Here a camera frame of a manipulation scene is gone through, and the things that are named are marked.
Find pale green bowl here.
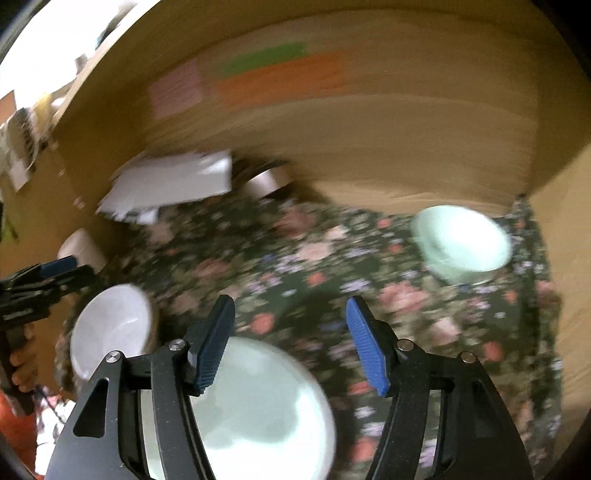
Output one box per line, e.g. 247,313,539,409
410,204,514,286

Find large white plate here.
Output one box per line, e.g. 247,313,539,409
139,336,338,480

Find white jug with beige handle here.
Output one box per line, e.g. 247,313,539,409
56,227,108,273

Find white bowl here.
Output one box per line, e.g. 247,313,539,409
69,283,160,384

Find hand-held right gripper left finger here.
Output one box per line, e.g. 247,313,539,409
44,294,236,480

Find person's left hand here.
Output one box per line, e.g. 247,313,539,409
10,327,41,394

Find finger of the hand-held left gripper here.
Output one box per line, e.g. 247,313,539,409
9,257,78,288
0,267,100,324

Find orange clothing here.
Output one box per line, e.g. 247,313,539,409
0,388,38,472

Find pink sticky note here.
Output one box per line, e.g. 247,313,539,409
148,60,206,118

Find dark floral tablecloth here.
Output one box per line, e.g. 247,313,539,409
53,189,566,480

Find stack of white papers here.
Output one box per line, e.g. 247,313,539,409
95,148,234,227

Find round metal tin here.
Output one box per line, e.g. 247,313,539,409
242,167,294,198

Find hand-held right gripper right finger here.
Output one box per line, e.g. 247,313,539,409
345,296,539,480

